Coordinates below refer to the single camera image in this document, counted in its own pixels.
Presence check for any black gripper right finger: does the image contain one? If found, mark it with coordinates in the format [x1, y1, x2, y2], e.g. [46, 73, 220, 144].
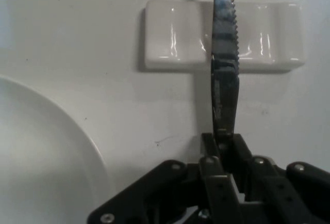
[226, 133, 330, 224]

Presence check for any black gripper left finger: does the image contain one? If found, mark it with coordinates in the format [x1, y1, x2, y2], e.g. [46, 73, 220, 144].
[86, 133, 246, 224]

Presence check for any serrated steel table knife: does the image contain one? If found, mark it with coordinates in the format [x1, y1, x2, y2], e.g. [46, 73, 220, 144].
[210, 0, 241, 174]

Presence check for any white round ceramic plate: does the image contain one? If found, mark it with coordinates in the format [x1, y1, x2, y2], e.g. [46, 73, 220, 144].
[0, 75, 110, 224]

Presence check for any white ceramic cutlery rest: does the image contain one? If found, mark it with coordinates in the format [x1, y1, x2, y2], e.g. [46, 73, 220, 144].
[143, 0, 305, 74]

